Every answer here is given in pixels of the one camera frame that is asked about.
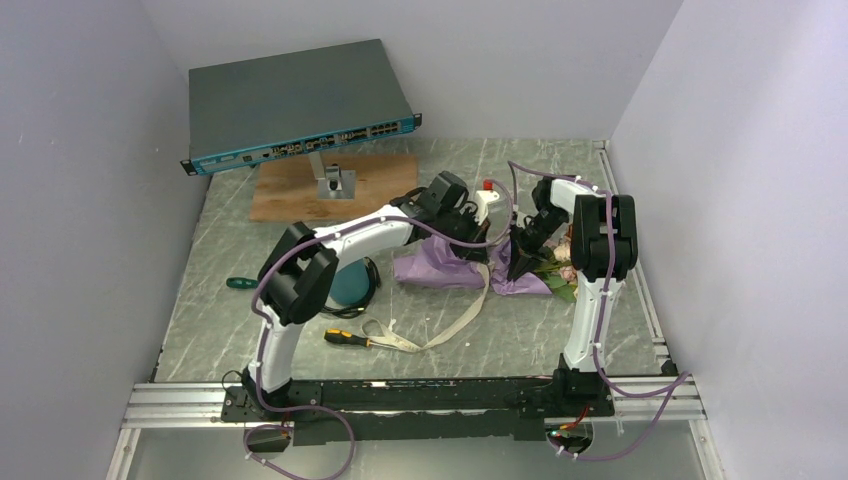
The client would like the orange black screwdriver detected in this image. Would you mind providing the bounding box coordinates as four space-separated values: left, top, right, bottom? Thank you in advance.
323 328 372 348

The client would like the aluminium frame rail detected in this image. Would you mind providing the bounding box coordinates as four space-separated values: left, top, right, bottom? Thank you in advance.
105 376 729 479

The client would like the grey metal stand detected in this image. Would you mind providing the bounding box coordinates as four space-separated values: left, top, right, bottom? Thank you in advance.
308 152 356 200

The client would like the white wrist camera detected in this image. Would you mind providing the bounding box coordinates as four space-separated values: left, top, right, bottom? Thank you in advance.
509 208 525 224
471 179 501 224

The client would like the green handled screwdriver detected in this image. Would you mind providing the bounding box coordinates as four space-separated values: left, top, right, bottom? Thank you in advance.
225 277 259 290

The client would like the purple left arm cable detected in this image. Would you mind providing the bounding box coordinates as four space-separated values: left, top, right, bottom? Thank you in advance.
241 182 517 480

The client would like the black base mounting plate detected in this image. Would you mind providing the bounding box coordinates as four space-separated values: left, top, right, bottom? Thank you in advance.
221 370 615 446

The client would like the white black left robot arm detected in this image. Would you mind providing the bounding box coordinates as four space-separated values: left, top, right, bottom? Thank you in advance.
243 171 504 420

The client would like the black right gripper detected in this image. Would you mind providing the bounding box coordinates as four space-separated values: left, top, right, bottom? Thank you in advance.
507 208 568 283

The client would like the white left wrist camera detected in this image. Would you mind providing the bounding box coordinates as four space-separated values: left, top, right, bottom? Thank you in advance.
471 179 501 224

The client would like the beige ribbon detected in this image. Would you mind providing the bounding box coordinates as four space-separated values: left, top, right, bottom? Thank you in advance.
360 261 493 354

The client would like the teal vase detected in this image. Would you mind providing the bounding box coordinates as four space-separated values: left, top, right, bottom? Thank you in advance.
330 259 371 306

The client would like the brown wooden board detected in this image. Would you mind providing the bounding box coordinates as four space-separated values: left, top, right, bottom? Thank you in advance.
249 153 418 223

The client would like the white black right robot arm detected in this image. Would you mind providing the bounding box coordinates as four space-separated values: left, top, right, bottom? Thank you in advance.
507 176 638 373

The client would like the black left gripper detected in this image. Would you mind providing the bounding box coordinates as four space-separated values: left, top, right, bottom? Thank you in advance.
435 207 492 265

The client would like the grey teal network switch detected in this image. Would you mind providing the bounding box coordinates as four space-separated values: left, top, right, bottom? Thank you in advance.
180 39 422 176

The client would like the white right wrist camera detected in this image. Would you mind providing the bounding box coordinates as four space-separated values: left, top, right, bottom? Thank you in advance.
509 208 525 224

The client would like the black coiled cable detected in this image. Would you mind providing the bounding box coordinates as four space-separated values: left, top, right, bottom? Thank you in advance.
319 256 383 319

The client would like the purple flower bouquet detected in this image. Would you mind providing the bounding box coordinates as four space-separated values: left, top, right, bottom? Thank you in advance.
393 232 578 303

